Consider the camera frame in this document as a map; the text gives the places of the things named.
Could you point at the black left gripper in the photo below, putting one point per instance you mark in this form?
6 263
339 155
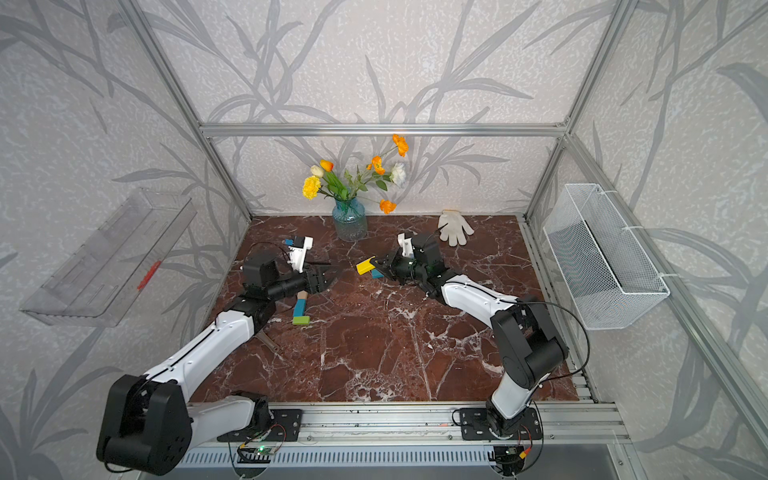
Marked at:
309 278

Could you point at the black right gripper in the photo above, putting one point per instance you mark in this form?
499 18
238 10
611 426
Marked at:
389 264

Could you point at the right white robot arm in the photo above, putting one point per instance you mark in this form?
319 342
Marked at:
529 343

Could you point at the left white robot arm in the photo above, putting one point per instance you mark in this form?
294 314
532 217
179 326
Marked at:
150 421

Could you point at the white work glove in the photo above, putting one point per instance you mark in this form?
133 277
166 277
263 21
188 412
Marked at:
454 228

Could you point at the blue glass vase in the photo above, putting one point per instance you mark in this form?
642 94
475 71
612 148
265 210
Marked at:
350 220

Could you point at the artificial flower bouquet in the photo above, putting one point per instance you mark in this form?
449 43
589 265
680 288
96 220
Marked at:
344 187

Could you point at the left green-lit circuit board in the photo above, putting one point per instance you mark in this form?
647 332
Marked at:
257 454

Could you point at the right circuit board with connector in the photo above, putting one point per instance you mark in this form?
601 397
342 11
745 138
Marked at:
509 461

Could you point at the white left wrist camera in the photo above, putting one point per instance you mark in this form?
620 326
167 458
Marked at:
298 246

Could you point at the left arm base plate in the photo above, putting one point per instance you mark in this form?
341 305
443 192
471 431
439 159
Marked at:
275 425

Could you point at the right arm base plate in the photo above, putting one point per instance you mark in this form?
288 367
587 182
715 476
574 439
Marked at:
485 424

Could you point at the clear plastic wall shelf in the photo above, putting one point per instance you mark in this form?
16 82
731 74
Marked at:
99 283

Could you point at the white wire mesh basket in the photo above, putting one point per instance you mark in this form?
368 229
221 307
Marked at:
609 275

